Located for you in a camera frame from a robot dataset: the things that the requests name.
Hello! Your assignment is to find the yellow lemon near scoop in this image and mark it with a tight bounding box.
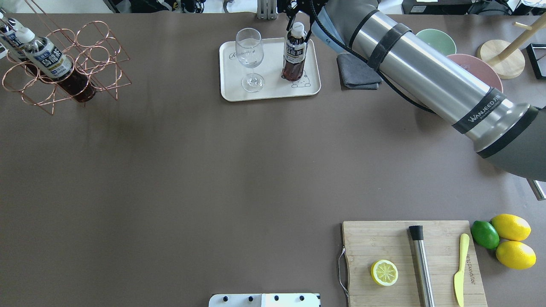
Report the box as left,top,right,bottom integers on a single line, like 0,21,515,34
490,214,531,241

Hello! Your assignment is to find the half lemon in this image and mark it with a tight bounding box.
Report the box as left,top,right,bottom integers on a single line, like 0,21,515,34
370,260,398,287

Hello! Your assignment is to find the clear wine glass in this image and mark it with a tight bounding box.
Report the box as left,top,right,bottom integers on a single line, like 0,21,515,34
235,28,264,93

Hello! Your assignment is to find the green lime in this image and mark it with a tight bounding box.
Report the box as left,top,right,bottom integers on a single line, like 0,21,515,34
470,221,500,249

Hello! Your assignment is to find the yellow plastic knife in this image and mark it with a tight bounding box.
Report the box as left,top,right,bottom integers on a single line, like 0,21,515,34
453,233,470,307

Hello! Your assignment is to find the yellow lemon outer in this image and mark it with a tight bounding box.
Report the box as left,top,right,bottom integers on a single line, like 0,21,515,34
495,240,537,270

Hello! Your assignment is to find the copper wire bottle basket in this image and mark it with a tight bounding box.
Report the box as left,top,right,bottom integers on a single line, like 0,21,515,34
1,0,131,115

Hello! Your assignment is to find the tea bottle placed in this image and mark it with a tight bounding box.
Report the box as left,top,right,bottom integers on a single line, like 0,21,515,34
282,22,308,82

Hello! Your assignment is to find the cream serving tray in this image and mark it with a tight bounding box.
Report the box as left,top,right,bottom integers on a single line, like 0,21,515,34
219,38,321,101

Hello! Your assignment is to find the aluminium frame post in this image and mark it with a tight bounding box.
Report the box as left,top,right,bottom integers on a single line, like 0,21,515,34
257,0,278,20

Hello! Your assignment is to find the tea bottle front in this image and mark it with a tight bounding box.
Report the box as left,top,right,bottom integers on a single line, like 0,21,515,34
0,12,38,77

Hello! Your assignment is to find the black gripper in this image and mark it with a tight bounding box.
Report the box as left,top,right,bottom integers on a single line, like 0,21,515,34
285,0,318,43

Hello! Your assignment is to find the wooden stand with pole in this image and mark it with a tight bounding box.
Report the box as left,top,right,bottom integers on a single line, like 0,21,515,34
476,14,546,79

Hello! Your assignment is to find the mint green bowl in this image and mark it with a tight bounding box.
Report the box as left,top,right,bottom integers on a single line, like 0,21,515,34
416,29,457,56

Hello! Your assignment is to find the bamboo cutting board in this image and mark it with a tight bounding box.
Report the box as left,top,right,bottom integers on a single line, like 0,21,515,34
341,221,470,307

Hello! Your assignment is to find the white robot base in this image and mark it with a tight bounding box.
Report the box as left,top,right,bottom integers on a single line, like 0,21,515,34
208,292,321,307

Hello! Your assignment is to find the black small tray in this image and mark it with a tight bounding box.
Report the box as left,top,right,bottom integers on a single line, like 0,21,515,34
525,43,546,80

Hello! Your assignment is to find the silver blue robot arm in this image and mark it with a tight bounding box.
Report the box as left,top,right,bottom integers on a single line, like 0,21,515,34
277,0,546,181

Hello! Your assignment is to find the pink bowl with ice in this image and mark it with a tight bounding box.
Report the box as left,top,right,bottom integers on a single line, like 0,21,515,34
447,54,504,93

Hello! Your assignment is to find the tea bottle middle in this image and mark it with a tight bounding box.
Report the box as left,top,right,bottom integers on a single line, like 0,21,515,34
16,27,96,103

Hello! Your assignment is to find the tea bottle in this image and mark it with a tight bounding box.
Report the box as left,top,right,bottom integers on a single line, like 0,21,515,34
16,27,96,103
0,12,38,77

